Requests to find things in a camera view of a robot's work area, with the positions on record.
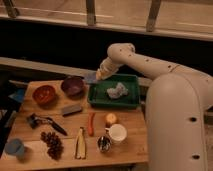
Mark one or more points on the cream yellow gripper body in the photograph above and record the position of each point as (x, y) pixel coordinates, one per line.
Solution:
(107, 68)

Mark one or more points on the light blue sponge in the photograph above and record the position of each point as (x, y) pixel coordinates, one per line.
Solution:
(90, 78)

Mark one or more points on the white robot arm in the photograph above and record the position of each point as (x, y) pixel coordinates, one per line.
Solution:
(175, 105)

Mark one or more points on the purple bowl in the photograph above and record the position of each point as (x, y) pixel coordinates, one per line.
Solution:
(72, 86)

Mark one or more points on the red bowl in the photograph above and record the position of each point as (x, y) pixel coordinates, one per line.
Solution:
(44, 95)

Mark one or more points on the white crumpled cloth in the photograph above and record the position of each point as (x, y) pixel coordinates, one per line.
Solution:
(117, 92)

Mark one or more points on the green plastic tray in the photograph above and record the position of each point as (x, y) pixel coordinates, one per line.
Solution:
(98, 96)

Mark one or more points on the orange carrot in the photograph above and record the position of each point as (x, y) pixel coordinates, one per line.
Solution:
(90, 127)

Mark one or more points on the small yellow orange fruit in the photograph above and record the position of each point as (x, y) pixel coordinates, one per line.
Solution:
(110, 119)

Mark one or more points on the grey rectangular block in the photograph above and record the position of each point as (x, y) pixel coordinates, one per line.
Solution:
(66, 111)

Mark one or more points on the white mug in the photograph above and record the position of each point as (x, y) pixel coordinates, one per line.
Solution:
(117, 133)

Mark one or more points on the small metal cup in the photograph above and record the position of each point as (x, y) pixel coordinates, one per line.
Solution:
(104, 144)

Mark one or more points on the blue cloth at left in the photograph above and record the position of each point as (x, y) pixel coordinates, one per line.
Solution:
(18, 95)

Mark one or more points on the bunch of dark grapes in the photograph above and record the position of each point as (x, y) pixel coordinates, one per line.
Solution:
(54, 144)

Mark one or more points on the blue plastic cup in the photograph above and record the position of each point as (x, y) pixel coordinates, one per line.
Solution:
(15, 147)

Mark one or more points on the black handled peeler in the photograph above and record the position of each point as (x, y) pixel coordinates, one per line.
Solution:
(35, 120)

